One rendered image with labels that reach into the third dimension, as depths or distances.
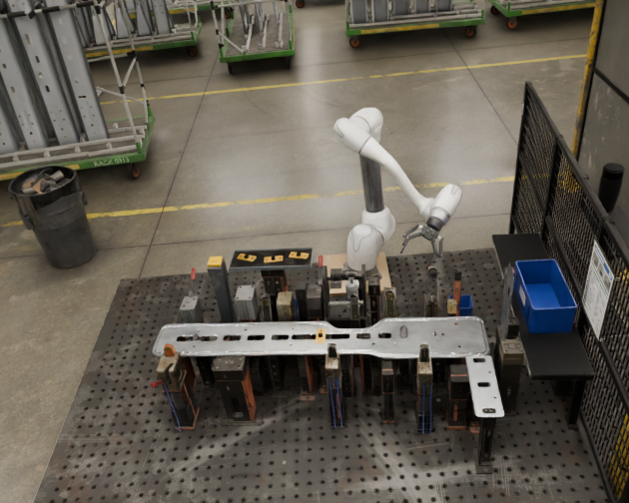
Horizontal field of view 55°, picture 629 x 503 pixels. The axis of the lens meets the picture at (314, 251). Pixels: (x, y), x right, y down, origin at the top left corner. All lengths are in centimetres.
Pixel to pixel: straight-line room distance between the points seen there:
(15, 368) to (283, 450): 239
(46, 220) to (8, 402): 142
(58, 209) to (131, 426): 244
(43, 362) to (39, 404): 37
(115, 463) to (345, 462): 94
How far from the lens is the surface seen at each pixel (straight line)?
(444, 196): 287
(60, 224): 496
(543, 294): 270
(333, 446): 254
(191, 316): 272
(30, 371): 440
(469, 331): 254
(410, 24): 897
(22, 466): 388
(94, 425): 288
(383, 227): 325
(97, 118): 644
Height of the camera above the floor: 275
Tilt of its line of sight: 36 degrees down
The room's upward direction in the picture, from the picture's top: 7 degrees counter-clockwise
